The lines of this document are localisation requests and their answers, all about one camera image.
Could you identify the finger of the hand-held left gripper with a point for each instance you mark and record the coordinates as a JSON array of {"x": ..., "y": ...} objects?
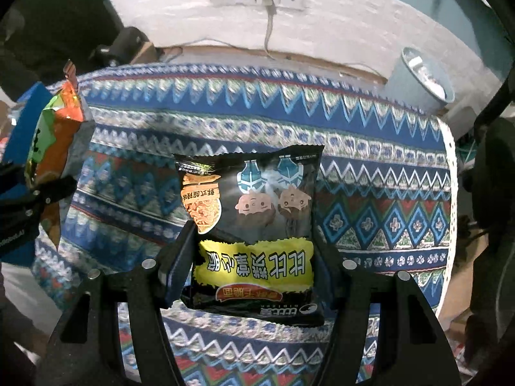
[
  {"x": 52, "y": 193},
  {"x": 12, "y": 175}
]

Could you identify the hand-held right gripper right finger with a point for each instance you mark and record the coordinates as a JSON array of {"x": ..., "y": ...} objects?
[{"x": 334, "y": 277}]

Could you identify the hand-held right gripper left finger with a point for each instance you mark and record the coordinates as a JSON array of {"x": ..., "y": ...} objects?
[{"x": 177, "y": 265}]

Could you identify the orange green-label cracker bag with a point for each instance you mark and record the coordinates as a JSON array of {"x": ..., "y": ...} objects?
[{"x": 52, "y": 148}]

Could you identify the blue storage box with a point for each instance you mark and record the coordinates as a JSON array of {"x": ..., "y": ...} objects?
[{"x": 28, "y": 116}]

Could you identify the black and yellow snack packet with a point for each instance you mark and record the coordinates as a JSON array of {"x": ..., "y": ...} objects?
[{"x": 257, "y": 209}]

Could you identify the black device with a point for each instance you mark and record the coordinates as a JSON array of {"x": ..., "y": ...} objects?
[{"x": 124, "y": 44}]

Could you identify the blue patterned tablecloth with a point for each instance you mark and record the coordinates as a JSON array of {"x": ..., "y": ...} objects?
[{"x": 281, "y": 100}]

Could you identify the black chair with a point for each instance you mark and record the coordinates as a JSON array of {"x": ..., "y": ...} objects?
[{"x": 495, "y": 169}]

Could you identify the grey waste bin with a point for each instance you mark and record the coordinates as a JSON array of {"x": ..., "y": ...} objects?
[{"x": 410, "y": 84}]

